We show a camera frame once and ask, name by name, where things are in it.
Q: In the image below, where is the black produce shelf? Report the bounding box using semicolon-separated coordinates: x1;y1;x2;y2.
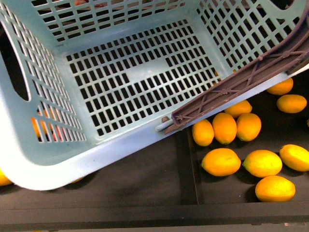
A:
0;130;309;232

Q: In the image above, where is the light blue plastic basket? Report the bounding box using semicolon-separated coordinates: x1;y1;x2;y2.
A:
0;0;309;190

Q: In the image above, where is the brown basket handle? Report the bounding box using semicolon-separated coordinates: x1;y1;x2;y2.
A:
164;11;309;134

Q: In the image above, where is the yellow lemon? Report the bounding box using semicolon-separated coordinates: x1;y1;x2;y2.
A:
276;94;307;114
201;148;241;177
192;119;214;146
236;113;262;142
242;149;282;178
279;144;309;172
212;113;237;145
224;100;253;118
266;78;294;96
255;175;296;202

